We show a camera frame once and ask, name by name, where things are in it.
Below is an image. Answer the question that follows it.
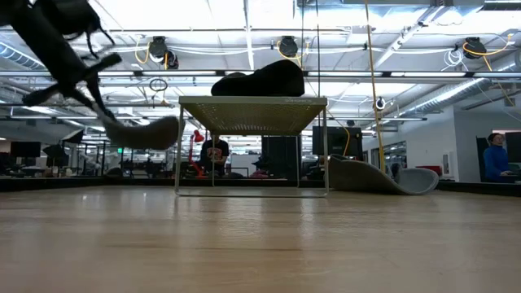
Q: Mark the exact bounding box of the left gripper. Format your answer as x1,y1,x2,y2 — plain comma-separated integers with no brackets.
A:
21,23,124,120

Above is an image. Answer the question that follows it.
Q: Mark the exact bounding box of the grey baseball cap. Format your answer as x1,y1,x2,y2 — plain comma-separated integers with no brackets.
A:
90,101,182,151
328,153,440,197

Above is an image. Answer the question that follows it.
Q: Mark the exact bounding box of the red desk lamp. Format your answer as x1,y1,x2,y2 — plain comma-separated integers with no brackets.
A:
187,129,206,179

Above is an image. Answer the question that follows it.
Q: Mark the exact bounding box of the person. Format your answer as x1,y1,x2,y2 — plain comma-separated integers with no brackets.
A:
481,131,515,183
199,134,231,179

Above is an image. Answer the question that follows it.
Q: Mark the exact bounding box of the green perforated metal rack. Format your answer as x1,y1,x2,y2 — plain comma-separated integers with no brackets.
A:
173,95,331,199

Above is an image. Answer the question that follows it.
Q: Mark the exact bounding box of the black monitor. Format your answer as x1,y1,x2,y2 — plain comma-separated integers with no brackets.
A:
312,125,364,158

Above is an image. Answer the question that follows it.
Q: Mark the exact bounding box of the black hanging cable coil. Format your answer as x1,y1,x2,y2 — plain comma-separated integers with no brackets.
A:
148,77,169,94

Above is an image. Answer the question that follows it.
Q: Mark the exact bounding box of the black ceiling cable reel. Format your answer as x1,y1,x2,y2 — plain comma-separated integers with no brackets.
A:
147,35,180,71
462,36,483,60
278,35,300,59

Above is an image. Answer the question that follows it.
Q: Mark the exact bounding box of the orange hanging cable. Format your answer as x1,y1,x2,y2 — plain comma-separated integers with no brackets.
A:
362,0,387,173

